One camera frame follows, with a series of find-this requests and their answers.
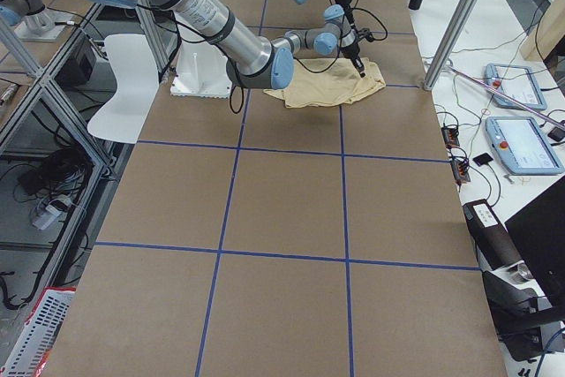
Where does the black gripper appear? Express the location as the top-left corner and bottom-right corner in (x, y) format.
(343, 43), (365, 78)
(335, 0), (355, 26)

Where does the cream long-sleeve printed shirt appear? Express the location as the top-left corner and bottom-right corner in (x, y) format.
(263, 57), (386, 109)

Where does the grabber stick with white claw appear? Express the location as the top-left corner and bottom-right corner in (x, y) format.
(445, 58), (565, 129)

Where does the far blue teach pendant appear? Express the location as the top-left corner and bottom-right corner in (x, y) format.
(484, 63), (547, 111)

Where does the blue teach pendant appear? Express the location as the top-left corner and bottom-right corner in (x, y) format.
(484, 63), (547, 111)
(485, 117), (564, 176)

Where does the near blue teach pendant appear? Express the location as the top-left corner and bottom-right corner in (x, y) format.
(485, 117), (564, 176)

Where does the white chair seat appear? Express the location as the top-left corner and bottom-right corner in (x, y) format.
(87, 34), (160, 144)

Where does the black computer monitor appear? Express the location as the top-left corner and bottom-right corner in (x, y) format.
(505, 178), (564, 305)

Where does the white plastic basket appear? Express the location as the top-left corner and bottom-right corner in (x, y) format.
(1, 287), (76, 376)

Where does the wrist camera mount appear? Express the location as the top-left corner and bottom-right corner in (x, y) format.
(357, 28), (375, 42)

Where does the aluminium frame post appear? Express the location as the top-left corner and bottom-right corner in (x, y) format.
(423, 0), (478, 91)

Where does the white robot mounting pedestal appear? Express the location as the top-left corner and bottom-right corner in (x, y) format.
(170, 42), (232, 99)

